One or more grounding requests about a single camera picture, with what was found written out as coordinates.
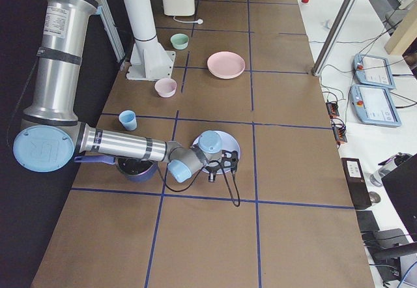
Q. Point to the orange connector hub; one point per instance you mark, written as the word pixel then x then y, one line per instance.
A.
pixel 332 109
pixel 339 130

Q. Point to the white robot column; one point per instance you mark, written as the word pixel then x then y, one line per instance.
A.
pixel 141 19

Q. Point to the black box with label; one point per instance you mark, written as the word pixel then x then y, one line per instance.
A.
pixel 356 183

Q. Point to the dark blue pot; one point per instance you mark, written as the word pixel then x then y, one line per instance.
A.
pixel 133 169

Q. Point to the white toaster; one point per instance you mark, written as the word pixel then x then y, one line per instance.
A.
pixel 179 7

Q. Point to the pink bowl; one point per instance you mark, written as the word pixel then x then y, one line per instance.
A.
pixel 165 87

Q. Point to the pink plate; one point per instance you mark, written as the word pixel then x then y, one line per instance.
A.
pixel 226 64

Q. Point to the orange connector hub near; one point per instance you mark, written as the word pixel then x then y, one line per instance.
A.
pixel 339 130

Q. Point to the aluminium camera post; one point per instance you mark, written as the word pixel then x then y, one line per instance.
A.
pixel 333 36

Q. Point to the green bowl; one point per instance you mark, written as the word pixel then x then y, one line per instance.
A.
pixel 179 41

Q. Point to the lower teach pendant tablet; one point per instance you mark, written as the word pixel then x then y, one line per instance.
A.
pixel 373 105

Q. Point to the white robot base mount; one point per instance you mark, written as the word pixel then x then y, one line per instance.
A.
pixel 150 62

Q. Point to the light blue cup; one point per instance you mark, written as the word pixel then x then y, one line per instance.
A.
pixel 128 119

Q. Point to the blue plate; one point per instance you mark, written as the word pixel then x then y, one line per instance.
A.
pixel 229 143

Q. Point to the teach pendant tablet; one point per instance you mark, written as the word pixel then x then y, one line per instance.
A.
pixel 373 70
pixel 373 105

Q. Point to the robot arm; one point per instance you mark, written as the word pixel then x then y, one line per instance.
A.
pixel 51 132

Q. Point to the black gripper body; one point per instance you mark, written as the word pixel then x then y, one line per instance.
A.
pixel 211 172

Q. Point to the upper teach pendant tablet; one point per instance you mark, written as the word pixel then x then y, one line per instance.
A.
pixel 373 70

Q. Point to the orange connector hub far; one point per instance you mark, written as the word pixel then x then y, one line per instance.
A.
pixel 332 109

